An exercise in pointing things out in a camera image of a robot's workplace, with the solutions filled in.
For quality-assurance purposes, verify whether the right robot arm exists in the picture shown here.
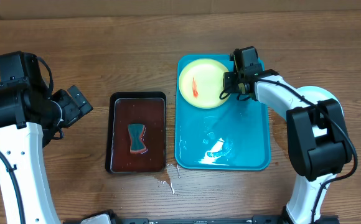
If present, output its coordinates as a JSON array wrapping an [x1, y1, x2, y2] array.
[[220, 46, 358, 223]]

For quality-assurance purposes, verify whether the upper yellow-green plate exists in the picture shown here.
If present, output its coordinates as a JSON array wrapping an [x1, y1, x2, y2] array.
[[178, 58, 228, 109]]

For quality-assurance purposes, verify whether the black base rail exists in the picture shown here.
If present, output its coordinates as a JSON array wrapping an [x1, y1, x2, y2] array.
[[62, 210, 340, 224]]

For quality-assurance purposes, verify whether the black water tray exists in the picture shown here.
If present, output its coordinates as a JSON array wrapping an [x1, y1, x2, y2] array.
[[105, 91, 166, 174]]

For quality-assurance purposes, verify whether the light blue plate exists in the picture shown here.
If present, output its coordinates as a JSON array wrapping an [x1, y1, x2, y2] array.
[[298, 86, 340, 104]]

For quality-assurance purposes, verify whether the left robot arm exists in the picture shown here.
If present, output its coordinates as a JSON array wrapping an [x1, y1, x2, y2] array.
[[0, 51, 93, 223]]

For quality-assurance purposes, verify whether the teal plastic tray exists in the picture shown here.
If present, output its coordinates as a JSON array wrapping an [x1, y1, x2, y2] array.
[[175, 54, 271, 171]]

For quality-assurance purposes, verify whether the green dish sponge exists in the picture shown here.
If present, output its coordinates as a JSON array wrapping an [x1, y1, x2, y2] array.
[[128, 123, 148, 154]]

